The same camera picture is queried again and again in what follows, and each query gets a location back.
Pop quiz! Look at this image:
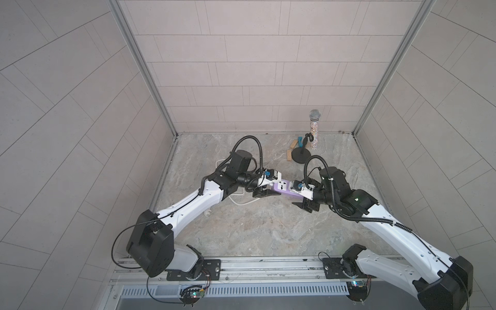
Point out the purple power strip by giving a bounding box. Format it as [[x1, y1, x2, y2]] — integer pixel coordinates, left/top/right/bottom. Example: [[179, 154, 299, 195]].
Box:
[[272, 180, 304, 200]]

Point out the white power cord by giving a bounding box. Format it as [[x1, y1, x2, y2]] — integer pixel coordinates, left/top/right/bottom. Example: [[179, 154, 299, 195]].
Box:
[[201, 156, 264, 218]]

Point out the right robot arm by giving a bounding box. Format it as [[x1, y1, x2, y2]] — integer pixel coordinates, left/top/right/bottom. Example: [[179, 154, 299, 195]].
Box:
[[289, 155, 474, 309]]

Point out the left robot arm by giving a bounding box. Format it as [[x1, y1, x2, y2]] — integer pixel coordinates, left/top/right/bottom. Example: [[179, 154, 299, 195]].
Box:
[[126, 135, 282, 278]]

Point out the wooden block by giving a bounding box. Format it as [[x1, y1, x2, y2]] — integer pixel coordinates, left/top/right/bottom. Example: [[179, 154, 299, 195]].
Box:
[[286, 139, 298, 161]]

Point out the glitter microphone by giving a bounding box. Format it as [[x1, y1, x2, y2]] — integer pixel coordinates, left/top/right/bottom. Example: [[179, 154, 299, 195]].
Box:
[[309, 109, 321, 150]]

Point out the right circuit board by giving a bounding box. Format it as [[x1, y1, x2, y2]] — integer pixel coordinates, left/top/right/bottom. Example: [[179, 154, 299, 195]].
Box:
[[346, 280, 369, 304]]

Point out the circuit board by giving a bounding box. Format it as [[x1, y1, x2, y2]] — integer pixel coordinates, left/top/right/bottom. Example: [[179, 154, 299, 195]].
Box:
[[180, 285, 205, 307], [346, 280, 369, 304]]

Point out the left circuit board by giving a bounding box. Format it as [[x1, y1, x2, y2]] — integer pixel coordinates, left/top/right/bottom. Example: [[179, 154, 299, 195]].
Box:
[[180, 285, 205, 307]]

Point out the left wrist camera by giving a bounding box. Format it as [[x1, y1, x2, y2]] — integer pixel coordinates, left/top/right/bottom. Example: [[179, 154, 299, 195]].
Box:
[[263, 169, 276, 180]]

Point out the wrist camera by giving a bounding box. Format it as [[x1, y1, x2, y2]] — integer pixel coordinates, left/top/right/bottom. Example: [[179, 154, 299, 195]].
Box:
[[263, 169, 276, 180], [291, 180, 304, 192]]

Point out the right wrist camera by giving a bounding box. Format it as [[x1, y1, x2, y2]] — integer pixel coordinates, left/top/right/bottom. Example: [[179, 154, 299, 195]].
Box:
[[291, 180, 304, 192]]

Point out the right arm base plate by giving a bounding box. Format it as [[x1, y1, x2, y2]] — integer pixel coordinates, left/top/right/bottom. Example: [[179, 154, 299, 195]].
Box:
[[320, 257, 368, 280]]

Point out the aluminium mounting rail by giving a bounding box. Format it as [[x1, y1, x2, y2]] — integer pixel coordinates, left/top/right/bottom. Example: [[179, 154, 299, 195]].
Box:
[[110, 253, 408, 288]]

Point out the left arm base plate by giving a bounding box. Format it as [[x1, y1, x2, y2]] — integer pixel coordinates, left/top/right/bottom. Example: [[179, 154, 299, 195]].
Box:
[[167, 259, 222, 281]]

